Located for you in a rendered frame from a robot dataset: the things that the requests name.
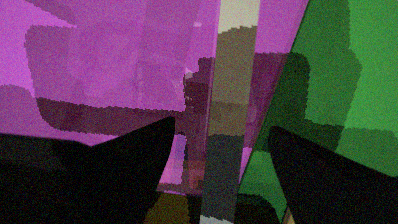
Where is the yellow block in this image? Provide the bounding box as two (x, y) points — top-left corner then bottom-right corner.
(144, 191), (280, 224)

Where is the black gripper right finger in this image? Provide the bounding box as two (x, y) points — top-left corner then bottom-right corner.
(268, 126), (398, 224)

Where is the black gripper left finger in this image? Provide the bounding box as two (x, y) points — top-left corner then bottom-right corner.
(0, 117), (175, 224)

